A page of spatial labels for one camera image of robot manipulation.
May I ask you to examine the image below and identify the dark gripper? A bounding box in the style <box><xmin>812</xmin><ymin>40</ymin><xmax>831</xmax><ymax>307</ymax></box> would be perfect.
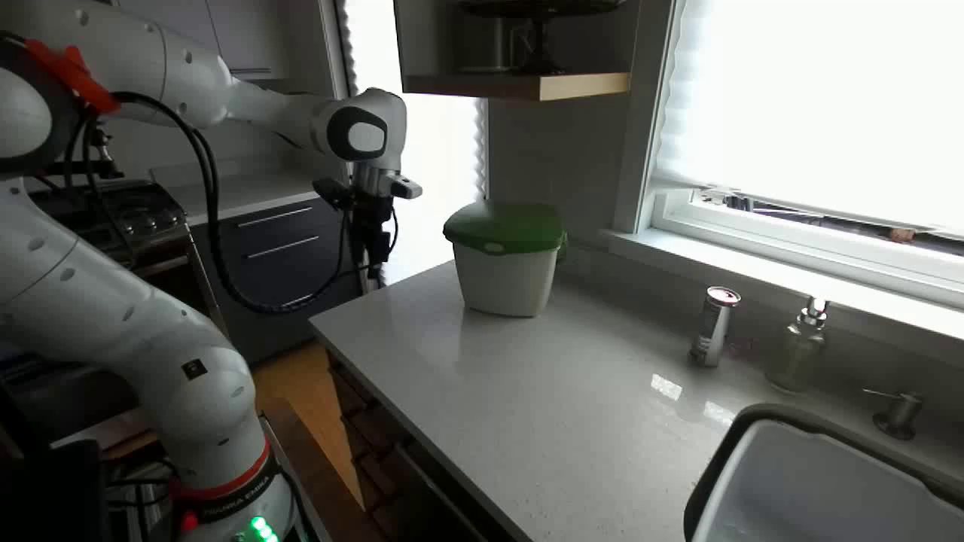
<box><xmin>313</xmin><ymin>159</ymin><xmax>406</xmax><ymax>295</ymax></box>

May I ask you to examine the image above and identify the white undermount sink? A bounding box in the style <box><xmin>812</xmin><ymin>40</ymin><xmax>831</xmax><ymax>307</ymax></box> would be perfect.
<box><xmin>681</xmin><ymin>401</ymin><xmax>964</xmax><ymax>542</ymax></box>

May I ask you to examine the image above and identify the metal sink side fixture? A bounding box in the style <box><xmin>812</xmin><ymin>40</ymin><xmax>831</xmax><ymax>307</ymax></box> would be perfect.
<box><xmin>857</xmin><ymin>381</ymin><xmax>927</xmax><ymax>442</ymax></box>

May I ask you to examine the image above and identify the small wrist camera box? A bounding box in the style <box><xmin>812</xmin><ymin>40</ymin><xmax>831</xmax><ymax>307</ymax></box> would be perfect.
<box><xmin>386</xmin><ymin>173</ymin><xmax>424</xmax><ymax>202</ymax></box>

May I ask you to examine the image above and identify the glass cake stand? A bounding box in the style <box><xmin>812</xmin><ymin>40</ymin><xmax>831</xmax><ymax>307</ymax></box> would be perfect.
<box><xmin>459</xmin><ymin>0</ymin><xmax>627</xmax><ymax>75</ymax></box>

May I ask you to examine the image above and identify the white window blind over sink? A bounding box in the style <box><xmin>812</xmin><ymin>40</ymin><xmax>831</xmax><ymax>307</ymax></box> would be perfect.
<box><xmin>657</xmin><ymin>0</ymin><xmax>964</xmax><ymax>236</ymax></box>

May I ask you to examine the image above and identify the wooden wall shelf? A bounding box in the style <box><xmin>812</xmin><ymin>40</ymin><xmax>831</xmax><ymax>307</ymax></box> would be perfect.
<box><xmin>390</xmin><ymin>0</ymin><xmax>635</xmax><ymax>104</ymax></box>

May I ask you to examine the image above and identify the white window frame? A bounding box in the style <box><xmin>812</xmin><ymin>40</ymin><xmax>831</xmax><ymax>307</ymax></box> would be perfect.
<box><xmin>611</xmin><ymin>0</ymin><xmax>964</xmax><ymax>314</ymax></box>

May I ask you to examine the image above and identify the silver metal can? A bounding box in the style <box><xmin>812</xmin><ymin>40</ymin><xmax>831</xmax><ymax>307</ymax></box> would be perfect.
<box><xmin>686</xmin><ymin>284</ymin><xmax>745</xmax><ymax>371</ymax></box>

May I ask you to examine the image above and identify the white bin with green lid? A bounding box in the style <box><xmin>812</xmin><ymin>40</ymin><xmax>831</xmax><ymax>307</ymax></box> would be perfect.
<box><xmin>439</xmin><ymin>199</ymin><xmax>571</xmax><ymax>322</ymax></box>

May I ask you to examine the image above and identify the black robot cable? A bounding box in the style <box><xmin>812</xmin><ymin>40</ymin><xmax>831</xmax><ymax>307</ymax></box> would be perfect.
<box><xmin>105</xmin><ymin>87</ymin><xmax>360</xmax><ymax>319</ymax></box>

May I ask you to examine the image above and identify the dark drawer cabinet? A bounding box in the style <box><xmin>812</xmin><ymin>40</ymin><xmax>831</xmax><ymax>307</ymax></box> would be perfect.
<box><xmin>185</xmin><ymin>193</ymin><xmax>366</xmax><ymax>368</ymax></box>

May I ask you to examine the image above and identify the white door blind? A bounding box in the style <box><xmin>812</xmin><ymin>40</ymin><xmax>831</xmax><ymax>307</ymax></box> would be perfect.
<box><xmin>341</xmin><ymin>0</ymin><xmax>491</xmax><ymax>290</ymax></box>

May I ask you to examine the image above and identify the red cable clamp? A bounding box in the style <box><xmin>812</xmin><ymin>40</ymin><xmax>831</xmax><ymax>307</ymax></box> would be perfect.
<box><xmin>17</xmin><ymin>36</ymin><xmax>119</xmax><ymax>117</ymax></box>

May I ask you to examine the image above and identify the black stove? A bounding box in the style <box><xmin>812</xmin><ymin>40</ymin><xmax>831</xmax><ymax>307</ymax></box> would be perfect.
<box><xmin>28</xmin><ymin>174</ymin><xmax>194</xmax><ymax>290</ymax></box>

